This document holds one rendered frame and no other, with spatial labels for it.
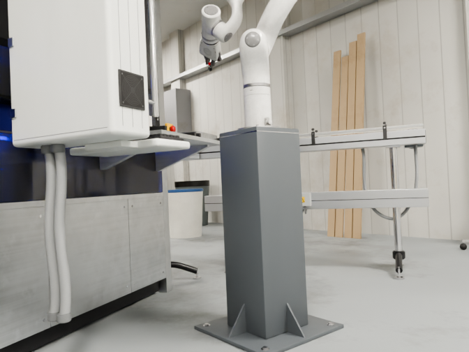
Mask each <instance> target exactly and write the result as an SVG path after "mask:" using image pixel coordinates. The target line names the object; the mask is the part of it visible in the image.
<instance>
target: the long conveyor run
mask: <svg viewBox="0 0 469 352"><path fill-rule="evenodd" d="M383 124H384V126H382V127H378V128H370V129H354V130H345V131H330V132H321V133H318V130H315V131H314V129H311V130H312V132H311V133H305V134H299V137H300V138H302V139H299V149H300V153H304V152H323V151H334V150H344V149H363V148H375V147H386V146H390V145H400V146H405V145H425V144H426V129H418V128H423V126H424V124H411V125H403V126H387V125H386V122H383ZM401 129H413V130H404V131H392V130H401ZM376 131H383V132H379V133H367V132H376ZM351 133H362V134H353V135H341V134H351ZM325 135H337V136H327V137H318V136H325ZM307 137H311V138H307ZM220 158H221V154H220V146H211V147H209V148H207V149H204V150H202V151H201V152H200V158H199V159H186V160H185V159H184V160H183V161H193V160H203V159H220Z"/></svg>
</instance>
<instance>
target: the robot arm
mask: <svg viewBox="0 0 469 352"><path fill-rule="evenodd" d="M227 2H228V3H229V5H230V6H231V8H232V15H231V18H230V19H229V20H228V22H227V23H224V22H223V21H222V19H221V10H220V8H219V7H218V6H215V5H206V6H204V7H203V8H202V31H201V34H202V37H201V39H200V47H199V52H200V54H201V55H203V56H204V58H205V62H206V66H207V65H208V63H209V62H210V59H211V65H210V67H211V68H212V67H213V66H215V61H221V60H222V59H221V42H222V43H226V42H227V41H229V40H230V39H231V38H232V36H233V35H234V34H235V33H236V31H237V30H238V28H239V27H240V25H241V21H242V17H243V13H242V4H243V2H244V0H227ZM296 2H297V0H270V1H269V3H268V4H267V7H266V8H265V10H264V12H263V14H262V17H261V18H260V21H259V23H258V25H257V27H256V29H249V30H247V31H245V32H244V33H243V34H242V36H241V39H240V42H239V53H240V61H241V71H242V79H243V94H244V124H245V127H244V128H240V129H246V128H250V127H254V126H266V127H277V128H280V127H279V126H272V122H273V121H272V118H271V89H270V74H269V55H270V53H271V50H272V48H273V46H274V43H275V41H276V38H277V36H278V33H279V31H280V29H281V27H282V25H283V23H284V21H285V19H286V17H287V16H288V14H289V12H290V11H291V9H292V7H293V6H294V4H295V3H296ZM238 130H239V129H238Z"/></svg>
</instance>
